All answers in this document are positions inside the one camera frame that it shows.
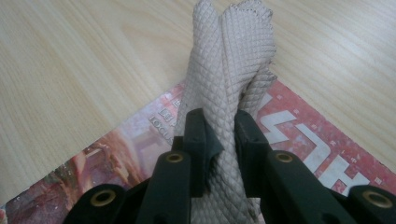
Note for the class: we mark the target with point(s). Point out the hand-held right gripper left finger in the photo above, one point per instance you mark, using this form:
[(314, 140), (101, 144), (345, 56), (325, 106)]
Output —
[(197, 146)]

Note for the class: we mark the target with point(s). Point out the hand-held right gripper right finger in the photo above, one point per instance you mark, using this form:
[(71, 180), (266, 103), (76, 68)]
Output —
[(252, 149)]

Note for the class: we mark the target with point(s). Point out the colourful glossy magazine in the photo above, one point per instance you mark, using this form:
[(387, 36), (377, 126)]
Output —
[(295, 137)]

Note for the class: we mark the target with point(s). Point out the beige textured cleaning cloth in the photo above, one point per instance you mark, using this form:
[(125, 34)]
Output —
[(230, 62)]

